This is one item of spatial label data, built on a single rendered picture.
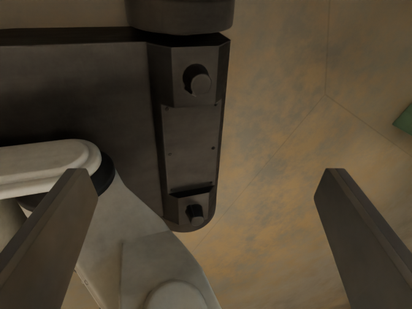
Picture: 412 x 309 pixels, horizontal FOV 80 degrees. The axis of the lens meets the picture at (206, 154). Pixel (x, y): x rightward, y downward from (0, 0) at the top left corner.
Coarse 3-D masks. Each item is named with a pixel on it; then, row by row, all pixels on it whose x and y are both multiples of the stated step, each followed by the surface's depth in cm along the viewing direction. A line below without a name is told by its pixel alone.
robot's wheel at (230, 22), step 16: (128, 0) 40; (144, 0) 38; (160, 0) 37; (176, 0) 37; (192, 0) 38; (208, 0) 39; (224, 0) 40; (128, 16) 42; (144, 16) 39; (160, 16) 38; (176, 16) 38; (192, 16) 38; (208, 16) 39; (224, 16) 42; (160, 32) 40; (176, 32) 40; (192, 32) 40; (208, 32) 41
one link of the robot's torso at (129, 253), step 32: (96, 192) 36; (128, 192) 38; (96, 224) 33; (128, 224) 33; (160, 224) 33; (96, 256) 29; (128, 256) 28; (160, 256) 27; (192, 256) 27; (96, 288) 27; (128, 288) 23; (160, 288) 22; (192, 288) 22
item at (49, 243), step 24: (72, 168) 10; (48, 192) 9; (72, 192) 9; (48, 216) 8; (72, 216) 9; (24, 240) 7; (48, 240) 8; (72, 240) 9; (0, 264) 7; (24, 264) 7; (48, 264) 8; (72, 264) 9; (0, 288) 6; (24, 288) 7; (48, 288) 8
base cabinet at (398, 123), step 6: (408, 108) 98; (402, 114) 100; (408, 114) 98; (396, 120) 101; (402, 120) 99; (408, 120) 97; (396, 126) 101; (402, 126) 99; (408, 126) 97; (408, 132) 96
